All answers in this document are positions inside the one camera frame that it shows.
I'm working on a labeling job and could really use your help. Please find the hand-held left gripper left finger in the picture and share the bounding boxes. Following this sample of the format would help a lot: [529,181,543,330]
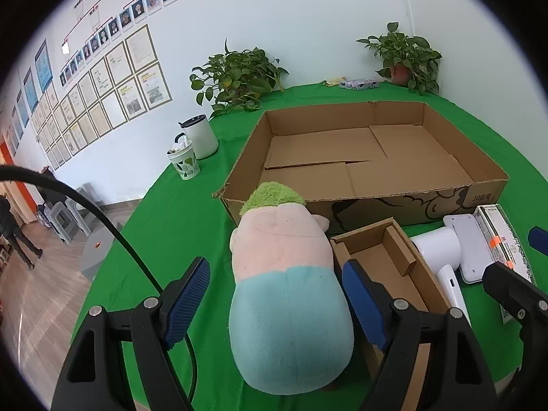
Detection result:
[50,257,211,411]

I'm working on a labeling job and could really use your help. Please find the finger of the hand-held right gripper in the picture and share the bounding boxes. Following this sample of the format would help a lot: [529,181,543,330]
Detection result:
[483,261,548,347]
[528,226,548,258]

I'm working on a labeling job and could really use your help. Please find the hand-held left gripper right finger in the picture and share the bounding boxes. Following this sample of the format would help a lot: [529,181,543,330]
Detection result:
[342,259,499,411]

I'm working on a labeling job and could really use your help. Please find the green and white medicine box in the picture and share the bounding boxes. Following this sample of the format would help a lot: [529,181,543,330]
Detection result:
[474,204,538,326]

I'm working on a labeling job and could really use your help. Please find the small cardboard box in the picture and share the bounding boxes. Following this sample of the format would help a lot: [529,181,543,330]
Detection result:
[329,217,452,411]

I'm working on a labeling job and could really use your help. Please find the white scale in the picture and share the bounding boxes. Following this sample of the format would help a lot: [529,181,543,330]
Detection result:
[443,214,497,284]

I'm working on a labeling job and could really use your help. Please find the green-haired plush toy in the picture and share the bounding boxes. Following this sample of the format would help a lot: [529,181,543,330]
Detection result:
[229,182,355,395]

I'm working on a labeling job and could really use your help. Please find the white hair dryer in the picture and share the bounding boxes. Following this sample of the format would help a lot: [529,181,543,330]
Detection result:
[410,227,472,326]

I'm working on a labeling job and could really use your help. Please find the large cardboard box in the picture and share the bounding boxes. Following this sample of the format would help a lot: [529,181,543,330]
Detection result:
[213,100,509,228]

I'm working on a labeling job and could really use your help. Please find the green tablecloth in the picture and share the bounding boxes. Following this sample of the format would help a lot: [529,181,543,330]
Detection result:
[71,81,548,411]

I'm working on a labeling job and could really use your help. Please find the floral patterned cup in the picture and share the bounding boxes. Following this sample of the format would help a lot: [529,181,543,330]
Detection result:
[167,134,201,180]

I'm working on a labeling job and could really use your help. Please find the grey plastic stool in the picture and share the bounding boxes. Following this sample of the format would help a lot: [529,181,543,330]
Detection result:
[64,182,103,236]
[51,199,82,245]

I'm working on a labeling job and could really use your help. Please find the white kettle with black lid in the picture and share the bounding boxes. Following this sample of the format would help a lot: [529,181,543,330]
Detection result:
[179,114,220,160]

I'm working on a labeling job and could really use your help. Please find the tissue pack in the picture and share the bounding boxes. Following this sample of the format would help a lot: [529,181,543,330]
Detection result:
[339,78,378,91]

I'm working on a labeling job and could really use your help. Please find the potted plant in orange pot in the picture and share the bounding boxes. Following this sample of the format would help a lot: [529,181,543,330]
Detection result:
[355,22,443,96]

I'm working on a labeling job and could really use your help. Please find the bushy potted plant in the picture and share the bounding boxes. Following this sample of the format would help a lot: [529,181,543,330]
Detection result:
[189,38,289,120]

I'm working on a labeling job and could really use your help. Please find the row of portrait photos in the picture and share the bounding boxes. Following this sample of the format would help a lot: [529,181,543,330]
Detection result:
[60,0,260,88]

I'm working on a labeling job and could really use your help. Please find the black cable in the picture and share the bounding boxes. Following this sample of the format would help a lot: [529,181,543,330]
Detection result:
[0,165,200,411]

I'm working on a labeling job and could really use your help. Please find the wall of framed certificates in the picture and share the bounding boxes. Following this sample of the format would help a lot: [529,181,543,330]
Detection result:
[32,23,173,171]

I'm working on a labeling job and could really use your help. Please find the orange door frame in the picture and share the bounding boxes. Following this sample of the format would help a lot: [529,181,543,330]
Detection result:
[0,130,39,225]

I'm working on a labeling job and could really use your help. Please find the small blue wall poster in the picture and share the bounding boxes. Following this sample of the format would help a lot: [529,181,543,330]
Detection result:
[23,67,36,103]

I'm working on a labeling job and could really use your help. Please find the large blue wall poster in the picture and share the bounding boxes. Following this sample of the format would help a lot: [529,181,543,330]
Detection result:
[34,39,54,92]

